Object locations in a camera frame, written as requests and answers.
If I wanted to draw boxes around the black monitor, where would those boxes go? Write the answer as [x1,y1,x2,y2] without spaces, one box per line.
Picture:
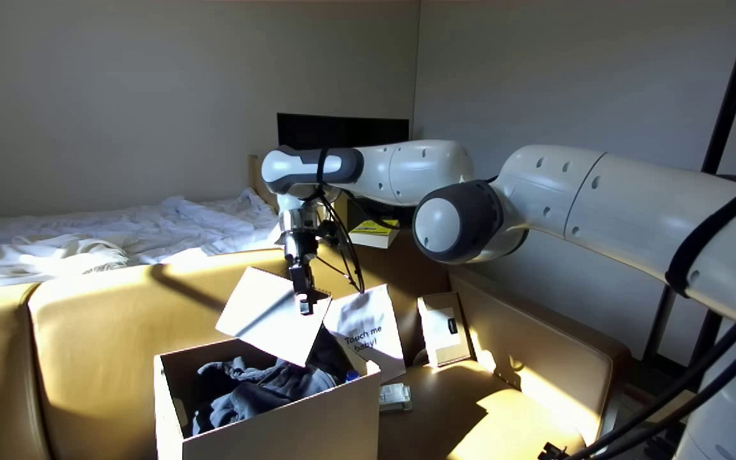
[276,111,410,153]

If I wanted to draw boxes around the small printed booklet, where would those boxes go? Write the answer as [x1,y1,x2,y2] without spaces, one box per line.
[375,381,414,416]

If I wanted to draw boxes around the brown cardboard box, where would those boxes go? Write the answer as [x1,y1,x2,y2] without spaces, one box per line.
[0,226,617,460]

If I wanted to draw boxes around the yellow cover book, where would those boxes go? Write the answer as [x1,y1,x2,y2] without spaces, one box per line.
[348,218,403,253]

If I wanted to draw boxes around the spiral bound notebook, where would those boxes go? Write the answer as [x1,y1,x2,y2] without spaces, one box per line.
[212,266,334,370]

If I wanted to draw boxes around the loose cardboard piece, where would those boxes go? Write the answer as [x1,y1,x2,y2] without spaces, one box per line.
[642,392,688,430]

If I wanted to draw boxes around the dark blue-grey clothes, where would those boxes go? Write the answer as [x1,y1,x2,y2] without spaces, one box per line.
[182,328,363,438]

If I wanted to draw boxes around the small cardboard package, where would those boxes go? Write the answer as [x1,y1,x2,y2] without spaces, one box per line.
[414,291,478,370]

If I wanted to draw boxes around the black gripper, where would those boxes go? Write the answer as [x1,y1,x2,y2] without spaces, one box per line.
[278,191,336,319]

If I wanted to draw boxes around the white cardboard box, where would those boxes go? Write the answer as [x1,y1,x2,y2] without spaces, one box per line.
[151,335,385,460]

